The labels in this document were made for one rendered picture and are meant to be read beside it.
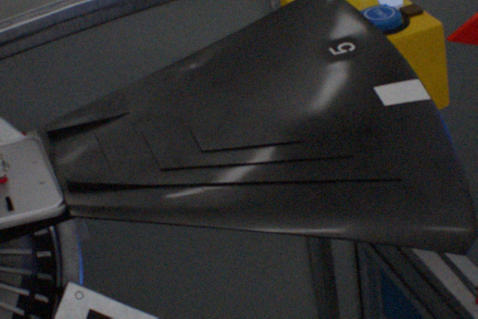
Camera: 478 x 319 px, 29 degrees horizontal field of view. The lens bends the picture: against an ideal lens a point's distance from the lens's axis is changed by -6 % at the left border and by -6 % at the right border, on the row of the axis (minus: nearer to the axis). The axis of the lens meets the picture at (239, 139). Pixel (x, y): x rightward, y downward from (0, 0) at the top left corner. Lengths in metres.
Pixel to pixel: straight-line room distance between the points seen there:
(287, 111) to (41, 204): 0.15
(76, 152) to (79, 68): 0.76
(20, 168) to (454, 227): 0.24
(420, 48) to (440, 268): 0.21
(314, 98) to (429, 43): 0.32
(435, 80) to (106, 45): 0.54
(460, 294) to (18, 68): 0.68
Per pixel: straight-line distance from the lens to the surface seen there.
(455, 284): 0.90
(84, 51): 1.29
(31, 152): 0.56
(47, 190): 0.52
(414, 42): 0.87
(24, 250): 0.63
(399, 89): 0.59
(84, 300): 0.62
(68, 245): 0.71
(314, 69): 0.59
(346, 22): 0.63
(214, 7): 1.32
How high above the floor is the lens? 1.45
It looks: 31 degrees down
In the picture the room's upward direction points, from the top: 11 degrees counter-clockwise
